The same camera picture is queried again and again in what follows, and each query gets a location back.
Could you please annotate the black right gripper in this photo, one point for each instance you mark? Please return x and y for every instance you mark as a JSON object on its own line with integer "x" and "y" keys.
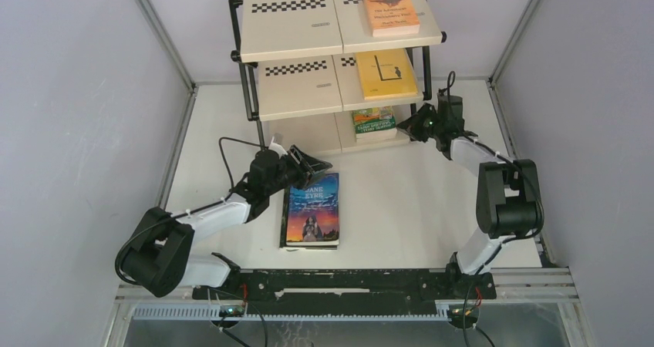
{"x": 410, "y": 126}

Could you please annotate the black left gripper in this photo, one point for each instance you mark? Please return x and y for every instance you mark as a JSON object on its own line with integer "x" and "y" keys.
{"x": 311, "y": 167}

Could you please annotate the light green treehouse book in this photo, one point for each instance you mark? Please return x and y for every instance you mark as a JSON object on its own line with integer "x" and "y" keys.
{"x": 375, "y": 136}

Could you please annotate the dark green treehouse book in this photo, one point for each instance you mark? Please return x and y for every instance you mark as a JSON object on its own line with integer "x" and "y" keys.
{"x": 374, "y": 119}

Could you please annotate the Jane Eyre blue book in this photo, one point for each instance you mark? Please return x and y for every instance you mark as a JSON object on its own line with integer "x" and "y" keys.
{"x": 314, "y": 214}

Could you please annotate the yellow book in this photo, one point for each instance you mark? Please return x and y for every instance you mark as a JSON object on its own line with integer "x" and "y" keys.
{"x": 386, "y": 74}

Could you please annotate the dark black-green book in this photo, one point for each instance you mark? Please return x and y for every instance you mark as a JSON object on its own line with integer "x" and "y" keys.
{"x": 282, "y": 227}

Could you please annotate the orange paperback book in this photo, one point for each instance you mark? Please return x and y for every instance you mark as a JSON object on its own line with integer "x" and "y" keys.
{"x": 391, "y": 17}

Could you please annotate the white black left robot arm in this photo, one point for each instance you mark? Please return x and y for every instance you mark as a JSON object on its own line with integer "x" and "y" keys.
{"x": 158, "y": 256}

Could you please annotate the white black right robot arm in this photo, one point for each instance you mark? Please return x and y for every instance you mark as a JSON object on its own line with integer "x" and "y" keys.
{"x": 508, "y": 202}

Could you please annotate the cream three-tier shelf rack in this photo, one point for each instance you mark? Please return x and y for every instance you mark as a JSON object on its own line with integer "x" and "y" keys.
{"x": 298, "y": 63}

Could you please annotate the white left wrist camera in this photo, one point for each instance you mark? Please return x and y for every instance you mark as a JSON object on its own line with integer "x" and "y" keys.
{"x": 275, "y": 146}

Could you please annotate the black mounting base rail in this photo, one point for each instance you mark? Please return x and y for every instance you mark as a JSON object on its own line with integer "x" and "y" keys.
{"x": 350, "y": 292}

